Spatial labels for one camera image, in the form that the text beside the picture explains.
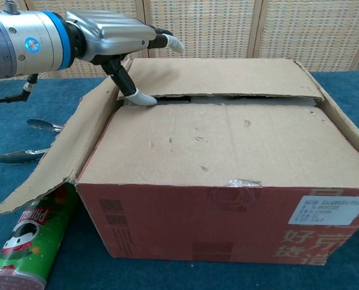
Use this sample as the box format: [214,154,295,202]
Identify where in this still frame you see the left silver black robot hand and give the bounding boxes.
[65,10,185,106]

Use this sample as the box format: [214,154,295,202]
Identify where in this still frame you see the red cardboard shipping box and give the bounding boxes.
[0,57,359,266]

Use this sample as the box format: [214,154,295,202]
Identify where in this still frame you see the woven rattan folding screen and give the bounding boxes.
[0,0,359,81]

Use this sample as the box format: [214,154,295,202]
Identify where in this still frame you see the blue felt table cover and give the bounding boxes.
[0,71,359,290]

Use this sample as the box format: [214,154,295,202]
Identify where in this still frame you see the metal tongs with red grips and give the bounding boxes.
[0,118,62,164]

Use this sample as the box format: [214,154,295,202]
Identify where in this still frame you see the green Pringles can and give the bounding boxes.
[0,182,79,290]

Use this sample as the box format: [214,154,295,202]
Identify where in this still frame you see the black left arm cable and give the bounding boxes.
[0,74,38,105]

